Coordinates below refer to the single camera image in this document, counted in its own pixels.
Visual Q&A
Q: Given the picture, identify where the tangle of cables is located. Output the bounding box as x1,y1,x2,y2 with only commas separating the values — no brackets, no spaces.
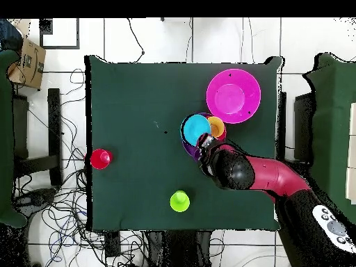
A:
13,67,145,267

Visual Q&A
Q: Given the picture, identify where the black floor frame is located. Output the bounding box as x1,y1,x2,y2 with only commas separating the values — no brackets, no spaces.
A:
39,18,81,50

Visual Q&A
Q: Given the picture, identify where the green covered side table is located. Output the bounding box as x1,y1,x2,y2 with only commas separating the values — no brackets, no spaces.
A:
301,52,356,223
0,49,29,229

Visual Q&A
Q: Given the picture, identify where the yellow cup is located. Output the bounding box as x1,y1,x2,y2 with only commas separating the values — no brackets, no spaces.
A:
207,115,225,139

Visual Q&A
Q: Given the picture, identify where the dark blue fabric item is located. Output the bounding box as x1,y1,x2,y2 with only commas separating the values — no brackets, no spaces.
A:
0,18,24,52

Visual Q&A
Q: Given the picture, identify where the black floor cable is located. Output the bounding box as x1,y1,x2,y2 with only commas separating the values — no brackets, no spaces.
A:
127,18,145,64

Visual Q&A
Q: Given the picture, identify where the large pink bowl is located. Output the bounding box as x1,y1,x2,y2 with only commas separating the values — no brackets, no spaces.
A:
206,68,262,124

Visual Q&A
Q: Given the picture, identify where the large purple bowl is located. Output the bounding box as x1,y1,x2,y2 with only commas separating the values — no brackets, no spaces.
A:
180,112,215,163

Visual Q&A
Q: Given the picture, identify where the red cup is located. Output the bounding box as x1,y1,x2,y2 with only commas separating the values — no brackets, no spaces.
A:
89,148,114,170

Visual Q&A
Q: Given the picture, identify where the black power strip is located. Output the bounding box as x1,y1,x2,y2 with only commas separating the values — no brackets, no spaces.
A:
104,230,121,258

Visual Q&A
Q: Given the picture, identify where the small crimson bowl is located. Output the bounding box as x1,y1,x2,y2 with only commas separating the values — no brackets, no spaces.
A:
212,122,227,141

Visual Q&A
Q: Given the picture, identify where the green cup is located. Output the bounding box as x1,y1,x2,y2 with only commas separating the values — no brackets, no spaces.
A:
170,190,191,213

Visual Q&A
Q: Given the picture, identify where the cardboard box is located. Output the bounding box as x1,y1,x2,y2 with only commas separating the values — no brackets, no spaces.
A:
6,38,47,90

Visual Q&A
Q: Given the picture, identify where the black stand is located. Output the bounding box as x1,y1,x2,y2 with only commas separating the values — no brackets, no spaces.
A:
293,92,316,163
13,88,63,186

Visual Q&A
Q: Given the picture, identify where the dark green table cloth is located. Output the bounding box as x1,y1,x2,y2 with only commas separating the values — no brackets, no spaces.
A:
84,54,284,232

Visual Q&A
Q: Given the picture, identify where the small light blue bowl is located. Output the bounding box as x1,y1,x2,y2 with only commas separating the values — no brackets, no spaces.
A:
181,114,212,147

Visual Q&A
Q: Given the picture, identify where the black pedestal leg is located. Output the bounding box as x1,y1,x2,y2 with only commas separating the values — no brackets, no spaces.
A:
15,187,59,208

